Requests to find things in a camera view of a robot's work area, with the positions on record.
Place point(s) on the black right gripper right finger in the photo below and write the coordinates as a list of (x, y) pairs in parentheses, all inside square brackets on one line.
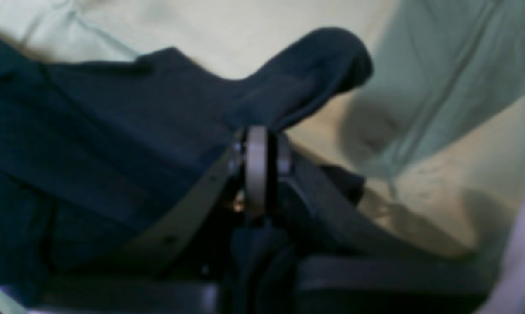
[(345, 216)]

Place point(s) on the black T-shirt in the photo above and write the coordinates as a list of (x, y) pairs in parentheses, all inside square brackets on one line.
[(93, 153)]

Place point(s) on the light green table cloth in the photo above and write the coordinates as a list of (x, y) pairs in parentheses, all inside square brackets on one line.
[(438, 127)]

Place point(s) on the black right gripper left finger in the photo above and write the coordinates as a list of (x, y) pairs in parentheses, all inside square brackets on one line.
[(243, 166)]

